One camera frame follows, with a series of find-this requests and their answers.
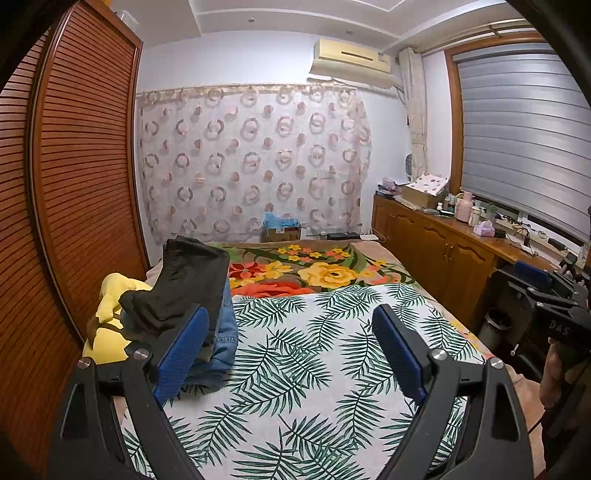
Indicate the wooden cabinet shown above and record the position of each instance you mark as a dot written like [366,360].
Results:
[438,254]

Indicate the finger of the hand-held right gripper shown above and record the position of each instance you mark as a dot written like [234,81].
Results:
[533,274]

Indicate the grey window blind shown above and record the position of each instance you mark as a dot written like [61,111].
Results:
[521,134]

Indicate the grey trash bin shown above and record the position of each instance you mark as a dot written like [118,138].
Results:
[495,325]

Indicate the white power strip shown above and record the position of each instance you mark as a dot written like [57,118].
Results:
[521,230]

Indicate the purple tissue pack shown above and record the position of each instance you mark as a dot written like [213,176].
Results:
[485,229]

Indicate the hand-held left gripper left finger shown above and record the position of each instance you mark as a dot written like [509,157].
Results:
[182,350]

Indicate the floral blanket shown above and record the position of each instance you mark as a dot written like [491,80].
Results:
[323,272]

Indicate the palm leaf bed sheet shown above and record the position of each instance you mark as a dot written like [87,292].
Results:
[300,360]

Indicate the dark blue denim jeans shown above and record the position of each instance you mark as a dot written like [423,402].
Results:
[221,350]

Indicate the person's right hand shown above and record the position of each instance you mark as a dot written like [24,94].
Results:
[556,374]

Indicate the circle patterned sheer curtain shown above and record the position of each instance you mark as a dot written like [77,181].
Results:
[254,161]

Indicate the wooden louvered wardrobe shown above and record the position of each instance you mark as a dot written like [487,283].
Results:
[69,207]

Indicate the spotted cardboard box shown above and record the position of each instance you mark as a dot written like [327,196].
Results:
[425,189]

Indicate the black pants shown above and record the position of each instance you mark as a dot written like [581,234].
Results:
[184,272]

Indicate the purple pouch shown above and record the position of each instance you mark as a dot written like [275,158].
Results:
[388,186]

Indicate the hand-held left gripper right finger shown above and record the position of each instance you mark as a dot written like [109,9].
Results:
[399,350]

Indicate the black flat box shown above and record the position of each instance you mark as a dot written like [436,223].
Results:
[342,236]

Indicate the yellow garment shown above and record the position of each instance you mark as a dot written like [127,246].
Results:
[108,332]

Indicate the small white fan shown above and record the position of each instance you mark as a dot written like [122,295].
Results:
[409,167]

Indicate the beige air conditioner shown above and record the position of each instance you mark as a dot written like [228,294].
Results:
[353,57]

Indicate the pink thermos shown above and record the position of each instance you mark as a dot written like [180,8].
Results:
[463,207]

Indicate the cardboard box with blue cloth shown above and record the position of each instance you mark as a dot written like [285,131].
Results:
[279,228]

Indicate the beige tied curtain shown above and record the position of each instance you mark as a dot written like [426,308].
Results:
[415,106]

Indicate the white bottle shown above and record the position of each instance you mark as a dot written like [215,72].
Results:
[475,217]

